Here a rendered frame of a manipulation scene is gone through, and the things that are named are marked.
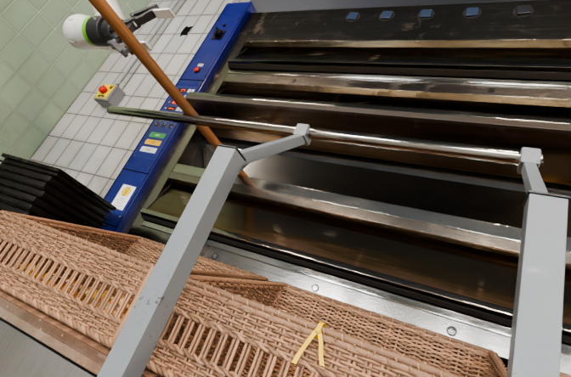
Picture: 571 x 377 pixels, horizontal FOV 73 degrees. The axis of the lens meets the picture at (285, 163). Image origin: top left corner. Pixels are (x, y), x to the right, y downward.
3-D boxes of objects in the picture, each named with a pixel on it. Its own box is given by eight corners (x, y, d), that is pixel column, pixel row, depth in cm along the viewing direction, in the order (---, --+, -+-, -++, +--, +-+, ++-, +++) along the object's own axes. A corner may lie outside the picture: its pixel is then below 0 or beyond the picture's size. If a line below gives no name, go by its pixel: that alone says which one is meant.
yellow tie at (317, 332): (296, 364, 57) (311, 319, 60) (326, 377, 55) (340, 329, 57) (291, 362, 54) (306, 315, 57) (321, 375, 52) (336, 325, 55)
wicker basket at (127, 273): (97, 312, 129) (139, 236, 141) (234, 379, 103) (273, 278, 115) (-49, 264, 91) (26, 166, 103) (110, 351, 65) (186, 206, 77)
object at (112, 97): (102, 107, 196) (113, 92, 201) (115, 109, 192) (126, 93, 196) (92, 98, 191) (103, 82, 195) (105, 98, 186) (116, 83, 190)
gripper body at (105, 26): (126, 30, 124) (146, 30, 119) (111, 49, 120) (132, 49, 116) (110, 11, 118) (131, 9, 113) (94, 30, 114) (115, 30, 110)
